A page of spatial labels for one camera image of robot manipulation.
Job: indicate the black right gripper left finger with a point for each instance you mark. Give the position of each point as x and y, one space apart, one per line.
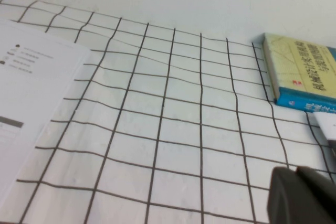
283 200

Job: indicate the white black-grid tablecloth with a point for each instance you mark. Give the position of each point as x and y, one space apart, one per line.
183 116

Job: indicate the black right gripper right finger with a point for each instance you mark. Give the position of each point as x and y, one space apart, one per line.
323 195

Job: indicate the yellow and blue closed book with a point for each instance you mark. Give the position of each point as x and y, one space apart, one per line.
302 64

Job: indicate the white product manual book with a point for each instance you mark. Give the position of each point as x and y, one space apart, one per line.
26 90

